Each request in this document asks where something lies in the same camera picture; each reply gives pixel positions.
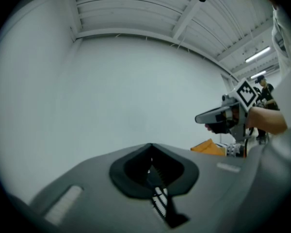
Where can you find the orange box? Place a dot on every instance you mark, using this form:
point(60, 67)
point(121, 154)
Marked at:
point(208, 148)

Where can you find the person's right forearm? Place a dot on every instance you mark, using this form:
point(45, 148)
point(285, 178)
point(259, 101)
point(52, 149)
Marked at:
point(266, 120)

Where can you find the long ceiling light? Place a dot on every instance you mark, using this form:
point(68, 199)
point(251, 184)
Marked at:
point(258, 74)
point(257, 54)

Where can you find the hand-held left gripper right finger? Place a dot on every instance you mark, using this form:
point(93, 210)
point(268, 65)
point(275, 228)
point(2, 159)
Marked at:
point(208, 190)

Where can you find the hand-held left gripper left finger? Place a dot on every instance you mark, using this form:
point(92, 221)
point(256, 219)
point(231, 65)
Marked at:
point(94, 186)

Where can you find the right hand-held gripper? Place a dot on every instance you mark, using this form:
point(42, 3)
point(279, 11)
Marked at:
point(245, 93)

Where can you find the person's white shirt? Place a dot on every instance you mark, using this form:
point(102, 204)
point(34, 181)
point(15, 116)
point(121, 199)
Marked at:
point(281, 169)

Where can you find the black and white patterned board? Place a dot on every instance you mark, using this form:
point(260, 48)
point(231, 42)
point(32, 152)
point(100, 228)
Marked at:
point(232, 149)

